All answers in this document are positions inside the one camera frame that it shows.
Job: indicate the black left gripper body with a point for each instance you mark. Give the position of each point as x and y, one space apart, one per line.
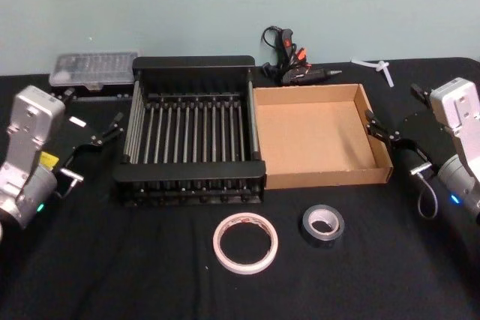
71 134

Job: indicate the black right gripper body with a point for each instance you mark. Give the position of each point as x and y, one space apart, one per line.
425 136

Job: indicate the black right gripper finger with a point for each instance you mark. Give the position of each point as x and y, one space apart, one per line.
420 94
382 130

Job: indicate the silver tape roll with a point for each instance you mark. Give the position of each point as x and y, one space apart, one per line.
308 236

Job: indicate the white tape roll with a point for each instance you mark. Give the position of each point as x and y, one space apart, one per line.
222 256

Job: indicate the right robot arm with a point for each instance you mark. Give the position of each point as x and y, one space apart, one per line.
459 110

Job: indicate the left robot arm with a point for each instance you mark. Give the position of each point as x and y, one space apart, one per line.
26 136

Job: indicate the clear plastic case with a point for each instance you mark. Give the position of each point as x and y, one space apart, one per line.
93 69

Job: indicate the shallow brown cardboard tray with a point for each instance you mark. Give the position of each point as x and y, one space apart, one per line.
307 136

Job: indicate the black rack with steel bars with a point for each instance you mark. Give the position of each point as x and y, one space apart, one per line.
187 170

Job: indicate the black table cloth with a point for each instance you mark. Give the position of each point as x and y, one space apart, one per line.
112 279

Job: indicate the black tool with red switch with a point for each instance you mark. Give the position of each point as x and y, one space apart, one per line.
303 75

